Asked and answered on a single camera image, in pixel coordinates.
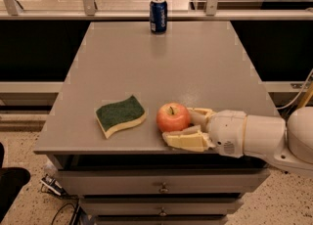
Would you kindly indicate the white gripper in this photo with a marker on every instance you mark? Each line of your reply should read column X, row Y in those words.
column 227, row 130

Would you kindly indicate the red apple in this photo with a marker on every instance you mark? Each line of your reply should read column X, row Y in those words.
column 172, row 117

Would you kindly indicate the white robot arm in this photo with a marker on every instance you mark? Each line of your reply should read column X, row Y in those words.
column 265, row 138

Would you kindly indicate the green yellow sponge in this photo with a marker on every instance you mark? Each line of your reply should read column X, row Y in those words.
column 122, row 115

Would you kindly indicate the grey drawer cabinet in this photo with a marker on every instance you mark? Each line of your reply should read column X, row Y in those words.
column 128, row 131

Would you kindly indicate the blue soda can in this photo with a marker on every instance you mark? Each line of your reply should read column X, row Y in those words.
column 158, row 16

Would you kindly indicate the top drawer with knob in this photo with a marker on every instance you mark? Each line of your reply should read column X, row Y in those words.
column 160, row 182

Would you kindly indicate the drawer with knob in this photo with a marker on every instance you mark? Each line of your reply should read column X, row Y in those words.
column 161, row 207
column 160, row 182

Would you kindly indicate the middle drawer with knob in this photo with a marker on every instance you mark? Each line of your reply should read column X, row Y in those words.
column 161, row 207

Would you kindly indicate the small device on floor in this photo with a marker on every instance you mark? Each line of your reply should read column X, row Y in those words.
column 52, row 184

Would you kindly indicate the black chair seat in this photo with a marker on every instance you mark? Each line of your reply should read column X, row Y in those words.
column 12, row 179

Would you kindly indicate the yellow metal frame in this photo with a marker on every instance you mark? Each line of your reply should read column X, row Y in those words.
column 306, row 98

